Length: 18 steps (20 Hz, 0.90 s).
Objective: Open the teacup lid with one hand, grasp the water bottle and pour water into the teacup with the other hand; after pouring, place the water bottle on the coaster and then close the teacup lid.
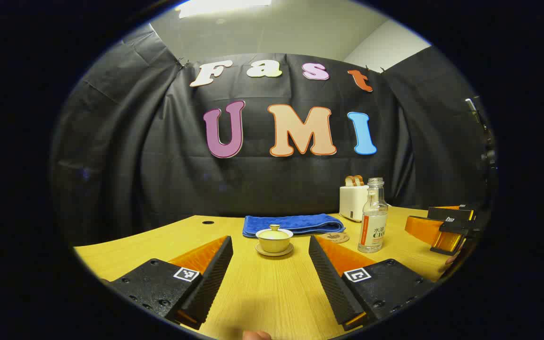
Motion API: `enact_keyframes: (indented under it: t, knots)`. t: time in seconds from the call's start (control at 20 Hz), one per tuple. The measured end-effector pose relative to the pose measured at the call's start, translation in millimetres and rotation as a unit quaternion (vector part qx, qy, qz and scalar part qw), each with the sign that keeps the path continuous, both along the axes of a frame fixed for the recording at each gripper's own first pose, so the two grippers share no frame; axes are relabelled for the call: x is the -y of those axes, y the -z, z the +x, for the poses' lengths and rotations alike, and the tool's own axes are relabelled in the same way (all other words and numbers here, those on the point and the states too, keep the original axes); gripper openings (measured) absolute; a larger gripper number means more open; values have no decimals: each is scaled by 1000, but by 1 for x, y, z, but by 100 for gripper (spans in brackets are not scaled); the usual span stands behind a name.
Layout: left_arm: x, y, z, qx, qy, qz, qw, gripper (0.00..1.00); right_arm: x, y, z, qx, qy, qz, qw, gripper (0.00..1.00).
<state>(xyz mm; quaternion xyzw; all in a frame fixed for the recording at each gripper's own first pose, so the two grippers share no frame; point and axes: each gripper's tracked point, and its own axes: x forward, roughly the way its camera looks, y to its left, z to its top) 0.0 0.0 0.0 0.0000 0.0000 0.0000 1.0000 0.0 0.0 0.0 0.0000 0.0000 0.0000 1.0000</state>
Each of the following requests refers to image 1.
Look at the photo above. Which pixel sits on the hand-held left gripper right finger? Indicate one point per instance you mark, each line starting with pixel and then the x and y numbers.
pixel 333 283

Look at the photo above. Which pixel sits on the white toaster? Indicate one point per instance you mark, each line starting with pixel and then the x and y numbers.
pixel 352 203

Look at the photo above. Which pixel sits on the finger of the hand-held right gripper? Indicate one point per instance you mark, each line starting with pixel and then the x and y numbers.
pixel 456 212
pixel 456 225

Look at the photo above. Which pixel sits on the blue towel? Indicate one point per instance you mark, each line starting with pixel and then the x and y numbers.
pixel 295 223

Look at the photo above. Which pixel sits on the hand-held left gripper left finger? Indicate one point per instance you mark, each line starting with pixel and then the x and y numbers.
pixel 210 278

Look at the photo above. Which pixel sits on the bread slice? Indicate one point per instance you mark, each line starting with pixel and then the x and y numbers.
pixel 359 180
pixel 349 180

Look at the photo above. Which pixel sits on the yellow teacup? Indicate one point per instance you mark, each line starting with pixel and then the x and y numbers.
pixel 274 243

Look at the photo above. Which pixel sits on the clear water bottle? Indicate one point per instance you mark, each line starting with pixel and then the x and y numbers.
pixel 373 226

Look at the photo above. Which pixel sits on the yellow saucer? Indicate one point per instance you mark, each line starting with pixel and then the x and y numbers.
pixel 274 253

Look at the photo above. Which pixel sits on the round cork coaster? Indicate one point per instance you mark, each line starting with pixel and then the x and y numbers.
pixel 335 237

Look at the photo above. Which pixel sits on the black backdrop cloth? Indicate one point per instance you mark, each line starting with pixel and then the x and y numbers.
pixel 158 156

